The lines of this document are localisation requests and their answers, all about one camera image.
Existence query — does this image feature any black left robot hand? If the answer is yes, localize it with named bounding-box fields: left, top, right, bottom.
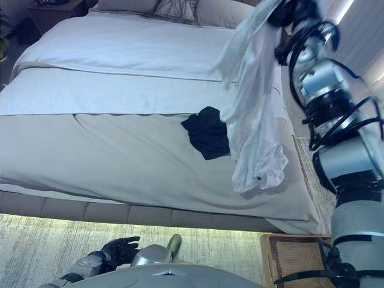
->
left=100, top=236, right=141, bottom=266

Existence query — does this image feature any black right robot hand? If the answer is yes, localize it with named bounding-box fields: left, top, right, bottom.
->
left=268, top=0, right=319, bottom=26

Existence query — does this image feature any white cotton shirt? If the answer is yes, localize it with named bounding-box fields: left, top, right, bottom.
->
left=215, top=0, right=284, bottom=157
left=232, top=140, right=289, bottom=193

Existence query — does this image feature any black cotton shirt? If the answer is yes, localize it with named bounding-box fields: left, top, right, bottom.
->
left=181, top=106, right=232, bottom=161

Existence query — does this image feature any brown woven basket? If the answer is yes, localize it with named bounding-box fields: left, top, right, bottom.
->
left=260, top=233, right=334, bottom=288

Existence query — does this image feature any silver left robot leg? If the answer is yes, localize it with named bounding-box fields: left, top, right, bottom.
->
left=130, top=233, right=182, bottom=268

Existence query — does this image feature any grey robot torso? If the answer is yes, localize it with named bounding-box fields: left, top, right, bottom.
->
left=64, top=263, right=265, bottom=288

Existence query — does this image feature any beige pillow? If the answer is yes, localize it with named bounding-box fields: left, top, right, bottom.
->
left=88, top=0, right=160, bottom=14
left=196, top=0, right=256, bottom=29

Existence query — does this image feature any large grey area rug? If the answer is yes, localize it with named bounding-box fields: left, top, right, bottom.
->
left=0, top=136, right=337, bottom=288

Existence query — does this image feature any grey patterned cushion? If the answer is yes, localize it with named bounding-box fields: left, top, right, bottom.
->
left=154, top=0, right=200, bottom=22

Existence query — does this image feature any white textured blanket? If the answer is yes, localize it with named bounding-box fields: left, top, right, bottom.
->
left=0, top=64, right=284, bottom=118

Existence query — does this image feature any white duvet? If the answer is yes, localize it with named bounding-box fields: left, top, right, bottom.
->
left=11, top=11, right=283, bottom=83

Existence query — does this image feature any brown wooden nightstand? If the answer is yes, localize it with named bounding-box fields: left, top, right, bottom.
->
left=28, top=0, right=98, bottom=38

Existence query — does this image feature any green potted plant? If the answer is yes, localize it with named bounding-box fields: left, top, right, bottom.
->
left=0, top=8, right=14, bottom=62

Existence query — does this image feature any grey upholstered bed frame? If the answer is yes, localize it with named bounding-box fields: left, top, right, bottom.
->
left=0, top=190, right=283, bottom=233

